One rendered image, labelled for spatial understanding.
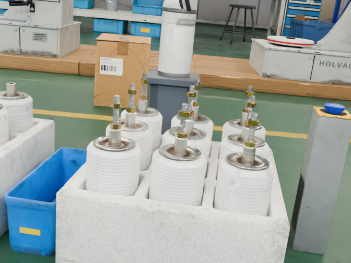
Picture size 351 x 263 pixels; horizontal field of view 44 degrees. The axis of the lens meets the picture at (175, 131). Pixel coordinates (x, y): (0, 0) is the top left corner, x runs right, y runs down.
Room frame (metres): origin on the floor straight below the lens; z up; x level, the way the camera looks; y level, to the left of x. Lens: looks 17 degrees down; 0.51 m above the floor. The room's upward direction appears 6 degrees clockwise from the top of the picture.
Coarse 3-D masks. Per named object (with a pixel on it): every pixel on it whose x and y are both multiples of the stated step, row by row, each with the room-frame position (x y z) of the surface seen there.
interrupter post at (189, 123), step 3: (186, 120) 0.82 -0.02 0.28; (189, 120) 0.83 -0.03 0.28; (192, 120) 0.83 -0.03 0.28; (186, 123) 0.82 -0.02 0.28; (189, 123) 0.82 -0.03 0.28; (192, 123) 0.82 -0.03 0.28; (186, 126) 0.82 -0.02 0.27; (189, 126) 0.82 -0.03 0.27; (192, 126) 0.83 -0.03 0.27; (186, 129) 0.82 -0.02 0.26; (189, 129) 0.82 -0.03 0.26; (192, 129) 0.83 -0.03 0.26; (186, 132) 0.82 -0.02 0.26; (189, 132) 0.82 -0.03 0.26; (192, 132) 0.83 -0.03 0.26
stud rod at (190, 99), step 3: (192, 87) 0.83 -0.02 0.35; (189, 90) 0.83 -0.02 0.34; (192, 90) 0.83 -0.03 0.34; (189, 99) 0.83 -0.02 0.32; (192, 99) 0.83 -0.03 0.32; (189, 102) 0.83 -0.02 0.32; (192, 102) 0.83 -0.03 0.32; (189, 105) 0.83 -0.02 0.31; (192, 105) 0.83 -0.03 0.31; (189, 108) 0.83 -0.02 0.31; (189, 111) 0.83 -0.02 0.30; (186, 117) 0.83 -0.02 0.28; (189, 117) 0.83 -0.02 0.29
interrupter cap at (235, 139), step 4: (228, 136) 0.83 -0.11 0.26; (232, 136) 0.83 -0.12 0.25; (236, 136) 0.84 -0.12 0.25; (240, 136) 0.84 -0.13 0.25; (256, 136) 0.85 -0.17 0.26; (228, 140) 0.81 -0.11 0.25; (232, 140) 0.81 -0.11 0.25; (236, 140) 0.81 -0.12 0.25; (256, 140) 0.82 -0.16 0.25; (260, 140) 0.82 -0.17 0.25; (264, 140) 0.82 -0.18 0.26; (236, 144) 0.79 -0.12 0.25; (240, 144) 0.79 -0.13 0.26; (244, 144) 0.79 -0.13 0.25; (256, 144) 0.80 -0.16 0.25; (260, 144) 0.80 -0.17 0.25; (264, 144) 0.80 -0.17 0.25
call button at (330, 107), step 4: (324, 104) 0.88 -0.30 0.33; (328, 104) 0.87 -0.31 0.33; (332, 104) 0.88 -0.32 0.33; (336, 104) 0.88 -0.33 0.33; (340, 104) 0.88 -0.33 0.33; (328, 108) 0.86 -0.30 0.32; (332, 108) 0.86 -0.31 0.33; (336, 108) 0.86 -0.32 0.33; (340, 108) 0.86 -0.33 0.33; (344, 108) 0.87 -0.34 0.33; (332, 112) 0.86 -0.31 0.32; (336, 112) 0.86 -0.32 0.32; (340, 112) 0.86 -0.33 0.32
